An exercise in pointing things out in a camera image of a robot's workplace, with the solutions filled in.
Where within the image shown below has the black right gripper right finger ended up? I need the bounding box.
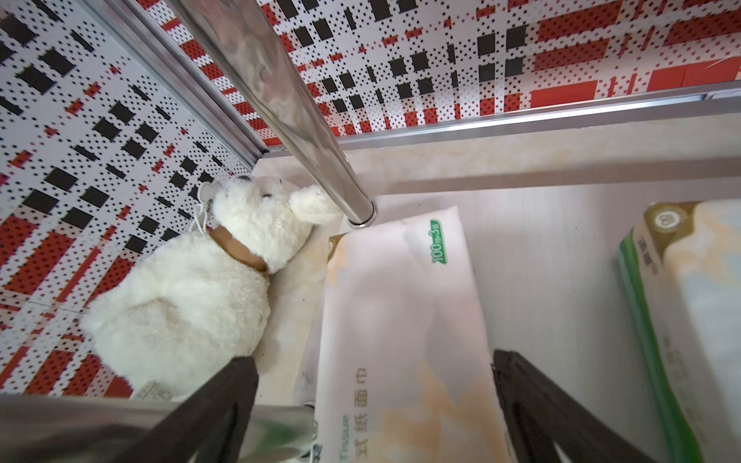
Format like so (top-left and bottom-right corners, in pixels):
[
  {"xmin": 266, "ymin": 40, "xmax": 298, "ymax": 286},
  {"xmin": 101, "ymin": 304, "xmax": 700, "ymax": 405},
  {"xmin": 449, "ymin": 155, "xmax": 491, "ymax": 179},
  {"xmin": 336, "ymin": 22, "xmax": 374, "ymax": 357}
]
[{"xmin": 492, "ymin": 350, "xmax": 652, "ymax": 462}]

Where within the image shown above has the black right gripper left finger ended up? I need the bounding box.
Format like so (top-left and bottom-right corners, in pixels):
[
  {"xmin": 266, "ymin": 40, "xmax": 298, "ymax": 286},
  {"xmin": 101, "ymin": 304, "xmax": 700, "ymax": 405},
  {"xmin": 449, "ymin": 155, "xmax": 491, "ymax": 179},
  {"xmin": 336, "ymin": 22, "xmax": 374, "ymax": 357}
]
[{"xmin": 115, "ymin": 357, "xmax": 259, "ymax": 462}]

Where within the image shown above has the white tissue pack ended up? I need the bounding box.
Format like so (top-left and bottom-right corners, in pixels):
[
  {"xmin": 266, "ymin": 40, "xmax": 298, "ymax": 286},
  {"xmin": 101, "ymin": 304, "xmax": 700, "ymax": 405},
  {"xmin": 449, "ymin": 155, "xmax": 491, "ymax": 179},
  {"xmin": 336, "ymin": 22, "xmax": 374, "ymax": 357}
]
[
  {"xmin": 311, "ymin": 208, "xmax": 511, "ymax": 462},
  {"xmin": 617, "ymin": 199, "xmax": 740, "ymax": 462}
]

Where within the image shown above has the white two-tier shelf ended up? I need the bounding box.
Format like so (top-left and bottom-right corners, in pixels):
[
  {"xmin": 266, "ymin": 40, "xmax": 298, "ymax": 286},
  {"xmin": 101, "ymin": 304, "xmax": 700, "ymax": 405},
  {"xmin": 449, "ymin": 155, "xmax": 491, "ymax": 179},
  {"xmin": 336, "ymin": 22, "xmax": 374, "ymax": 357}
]
[{"xmin": 1, "ymin": 1, "xmax": 740, "ymax": 461}]

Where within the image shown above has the white plush toy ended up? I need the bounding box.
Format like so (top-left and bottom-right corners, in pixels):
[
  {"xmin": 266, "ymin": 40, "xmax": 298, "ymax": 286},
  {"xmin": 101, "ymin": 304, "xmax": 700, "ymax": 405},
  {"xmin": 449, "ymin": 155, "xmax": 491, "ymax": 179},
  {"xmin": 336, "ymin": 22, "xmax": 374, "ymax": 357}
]
[{"xmin": 79, "ymin": 176, "xmax": 341, "ymax": 397}]

